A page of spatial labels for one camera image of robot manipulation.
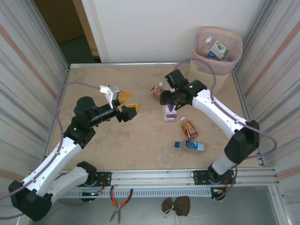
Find brown coffee bottle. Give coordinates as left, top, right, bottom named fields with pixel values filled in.
left=150, top=85, right=165, bottom=97

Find purple grape juice bottle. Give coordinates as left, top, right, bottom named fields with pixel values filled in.
left=163, top=103, right=178, bottom=123

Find light blue label water bottle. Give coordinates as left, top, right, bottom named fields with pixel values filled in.
left=174, top=140, right=208, bottom=155

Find red orange tea bottle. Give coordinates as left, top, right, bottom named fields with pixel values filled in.
left=180, top=116, right=199, bottom=141

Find black electronics box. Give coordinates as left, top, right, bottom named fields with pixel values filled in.
left=81, top=188, right=104, bottom=203
left=210, top=187, right=227, bottom=201

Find brown cloth pouch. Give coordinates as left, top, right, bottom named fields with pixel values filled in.
left=161, top=195, right=191, bottom=217

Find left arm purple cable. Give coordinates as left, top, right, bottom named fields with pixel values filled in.
left=0, top=82, right=103, bottom=220

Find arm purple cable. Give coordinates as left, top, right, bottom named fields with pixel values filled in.
left=172, top=58, right=278, bottom=202
left=0, top=82, right=103, bottom=220

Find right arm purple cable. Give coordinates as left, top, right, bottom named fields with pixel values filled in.
left=172, top=58, right=278, bottom=202

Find aluminium table frame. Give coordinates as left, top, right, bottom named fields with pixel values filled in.
left=25, top=61, right=281, bottom=188

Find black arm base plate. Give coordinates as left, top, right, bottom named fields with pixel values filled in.
left=192, top=169, right=236, bottom=186
left=86, top=172, right=112, bottom=188

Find white door frame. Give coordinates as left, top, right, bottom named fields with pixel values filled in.
left=72, top=0, right=111, bottom=63

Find white slotted cable duct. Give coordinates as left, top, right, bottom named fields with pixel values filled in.
left=56, top=187, right=225, bottom=200

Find orange handled pliers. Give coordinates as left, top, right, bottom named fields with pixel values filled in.
left=109, top=185, right=134, bottom=225

